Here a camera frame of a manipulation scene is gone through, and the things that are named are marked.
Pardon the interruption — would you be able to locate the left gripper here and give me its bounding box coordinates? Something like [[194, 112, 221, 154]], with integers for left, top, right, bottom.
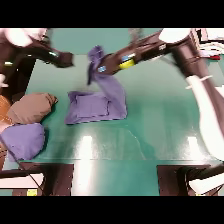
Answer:
[[56, 51, 75, 70]]

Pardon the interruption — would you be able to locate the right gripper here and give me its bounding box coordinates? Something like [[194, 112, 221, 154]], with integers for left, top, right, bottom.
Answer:
[[97, 51, 136, 76]]

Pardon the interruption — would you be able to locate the purple shirt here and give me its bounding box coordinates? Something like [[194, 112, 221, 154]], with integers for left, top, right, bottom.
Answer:
[[63, 44, 129, 126]]

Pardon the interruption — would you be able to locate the brown garment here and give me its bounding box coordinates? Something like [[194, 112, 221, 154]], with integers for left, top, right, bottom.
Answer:
[[6, 92, 59, 125]]

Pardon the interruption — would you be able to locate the purple garment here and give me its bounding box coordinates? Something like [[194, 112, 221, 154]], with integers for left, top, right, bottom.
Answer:
[[0, 122, 47, 162]]

